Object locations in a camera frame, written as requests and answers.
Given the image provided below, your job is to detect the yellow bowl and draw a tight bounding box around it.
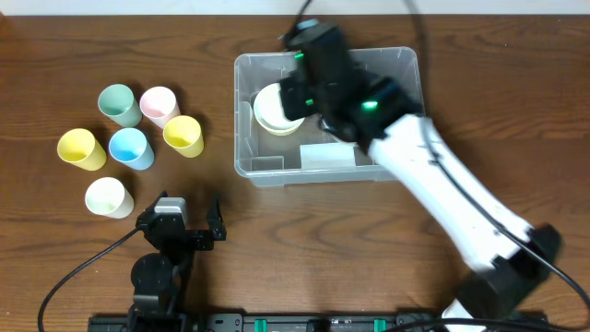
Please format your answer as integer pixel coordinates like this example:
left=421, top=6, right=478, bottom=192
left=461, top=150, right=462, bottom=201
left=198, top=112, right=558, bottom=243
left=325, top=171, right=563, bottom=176
left=260, top=124, right=299, bottom=136

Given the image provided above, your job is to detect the clear plastic storage container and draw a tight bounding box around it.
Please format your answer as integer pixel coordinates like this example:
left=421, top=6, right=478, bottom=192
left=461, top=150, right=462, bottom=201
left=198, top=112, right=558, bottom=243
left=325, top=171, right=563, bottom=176
left=234, top=53, right=395, bottom=187

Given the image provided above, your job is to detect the white bowl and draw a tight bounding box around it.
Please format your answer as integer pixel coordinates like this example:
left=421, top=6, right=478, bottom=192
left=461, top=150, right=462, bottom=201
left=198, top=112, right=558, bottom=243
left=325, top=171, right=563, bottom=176
left=253, top=83, right=304, bottom=128

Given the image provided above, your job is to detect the beige bowl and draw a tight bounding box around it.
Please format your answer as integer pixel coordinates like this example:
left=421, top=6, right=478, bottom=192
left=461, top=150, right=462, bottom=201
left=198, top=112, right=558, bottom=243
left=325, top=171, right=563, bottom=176
left=320, top=119, right=357, bottom=147

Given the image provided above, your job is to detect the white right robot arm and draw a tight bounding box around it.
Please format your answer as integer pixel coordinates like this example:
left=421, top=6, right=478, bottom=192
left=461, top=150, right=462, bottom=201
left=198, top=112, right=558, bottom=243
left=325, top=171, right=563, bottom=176
left=280, top=20, right=561, bottom=321

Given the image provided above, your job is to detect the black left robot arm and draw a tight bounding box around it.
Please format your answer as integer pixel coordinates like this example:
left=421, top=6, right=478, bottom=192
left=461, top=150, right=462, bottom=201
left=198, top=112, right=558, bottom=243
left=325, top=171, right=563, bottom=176
left=127, top=192, right=227, bottom=331

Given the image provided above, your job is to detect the cream white cup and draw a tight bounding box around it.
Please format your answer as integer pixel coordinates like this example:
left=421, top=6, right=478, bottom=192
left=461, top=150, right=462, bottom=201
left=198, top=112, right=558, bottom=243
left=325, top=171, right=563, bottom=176
left=85, top=177, right=135, bottom=219

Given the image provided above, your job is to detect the yellow cup right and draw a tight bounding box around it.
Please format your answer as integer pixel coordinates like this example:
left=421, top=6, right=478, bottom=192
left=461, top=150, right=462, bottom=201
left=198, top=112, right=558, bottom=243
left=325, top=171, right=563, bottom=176
left=163, top=115, right=204, bottom=158

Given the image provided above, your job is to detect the yellow cup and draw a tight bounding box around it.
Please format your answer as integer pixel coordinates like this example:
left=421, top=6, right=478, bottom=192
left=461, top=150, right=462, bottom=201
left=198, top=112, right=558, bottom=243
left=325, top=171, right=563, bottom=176
left=163, top=115, right=204, bottom=158
left=57, top=128, right=107, bottom=171

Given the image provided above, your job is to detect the light blue cup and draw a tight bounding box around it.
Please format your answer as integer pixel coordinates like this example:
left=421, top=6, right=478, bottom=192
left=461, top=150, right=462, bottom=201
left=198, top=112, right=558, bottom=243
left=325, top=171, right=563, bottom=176
left=108, top=127, right=155, bottom=171

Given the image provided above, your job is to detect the yellow cup left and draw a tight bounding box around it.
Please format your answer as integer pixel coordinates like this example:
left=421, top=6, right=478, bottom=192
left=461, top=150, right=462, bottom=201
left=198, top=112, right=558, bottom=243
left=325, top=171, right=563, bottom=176
left=57, top=128, right=107, bottom=171

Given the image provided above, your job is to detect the pink cup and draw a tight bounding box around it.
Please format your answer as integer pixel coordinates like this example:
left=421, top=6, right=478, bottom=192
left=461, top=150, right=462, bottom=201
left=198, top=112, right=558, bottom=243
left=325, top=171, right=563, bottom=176
left=139, top=86, right=181, bottom=128

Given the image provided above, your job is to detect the green cup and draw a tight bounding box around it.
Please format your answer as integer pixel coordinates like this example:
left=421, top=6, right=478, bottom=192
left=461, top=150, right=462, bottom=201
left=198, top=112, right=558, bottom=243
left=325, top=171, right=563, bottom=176
left=98, top=84, right=142, bottom=127

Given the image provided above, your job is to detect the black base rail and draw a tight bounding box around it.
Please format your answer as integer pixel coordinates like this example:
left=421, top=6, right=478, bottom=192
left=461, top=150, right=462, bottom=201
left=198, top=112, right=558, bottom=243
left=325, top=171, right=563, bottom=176
left=87, top=311, right=550, bottom=332

